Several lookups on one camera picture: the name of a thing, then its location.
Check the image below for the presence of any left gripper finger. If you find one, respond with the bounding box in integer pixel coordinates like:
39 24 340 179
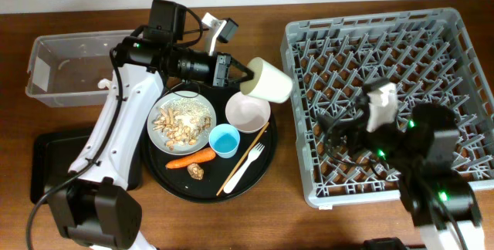
229 73 254 86
230 58 252 73

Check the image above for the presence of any orange carrot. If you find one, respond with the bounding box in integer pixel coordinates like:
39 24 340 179
165 147 216 169

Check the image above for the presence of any clear plastic bin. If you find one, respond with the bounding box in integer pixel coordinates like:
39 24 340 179
25 30 131 107

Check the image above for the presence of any black rectangular bin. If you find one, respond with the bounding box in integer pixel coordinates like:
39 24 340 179
30 126 144 205

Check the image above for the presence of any grey dishwasher rack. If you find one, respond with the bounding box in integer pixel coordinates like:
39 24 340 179
280 8 493 209

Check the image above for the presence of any white tissue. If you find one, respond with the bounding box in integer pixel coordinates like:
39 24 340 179
97 79 112 90

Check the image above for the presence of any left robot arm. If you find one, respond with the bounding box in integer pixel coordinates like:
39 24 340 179
40 34 255 249

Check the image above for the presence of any white rice pile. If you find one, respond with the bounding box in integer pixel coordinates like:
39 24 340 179
170 98 210 124

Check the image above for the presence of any wooden chopstick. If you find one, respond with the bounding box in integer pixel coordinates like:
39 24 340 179
216 121 270 196

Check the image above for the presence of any blue cup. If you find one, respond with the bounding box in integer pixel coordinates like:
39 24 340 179
208 123 240 159

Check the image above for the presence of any white plastic fork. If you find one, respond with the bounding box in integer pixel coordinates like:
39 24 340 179
223 143 265 194

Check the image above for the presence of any black round tray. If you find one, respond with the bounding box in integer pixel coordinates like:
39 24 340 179
141 78 279 204

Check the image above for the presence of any peanut shells pile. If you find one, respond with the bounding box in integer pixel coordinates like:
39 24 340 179
148 107 213 153

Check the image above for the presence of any brown walnut shell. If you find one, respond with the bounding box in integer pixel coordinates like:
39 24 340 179
187 163 204 181

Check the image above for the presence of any cream cup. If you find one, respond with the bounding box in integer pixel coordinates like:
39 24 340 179
240 57 293 103

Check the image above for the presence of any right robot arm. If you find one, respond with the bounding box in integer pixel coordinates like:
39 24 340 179
316 103 486 249

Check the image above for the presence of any pink bowl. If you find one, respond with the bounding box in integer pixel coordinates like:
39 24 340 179
225 92 271 133

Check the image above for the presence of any grey plate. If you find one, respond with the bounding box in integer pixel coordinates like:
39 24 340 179
147 90 216 156

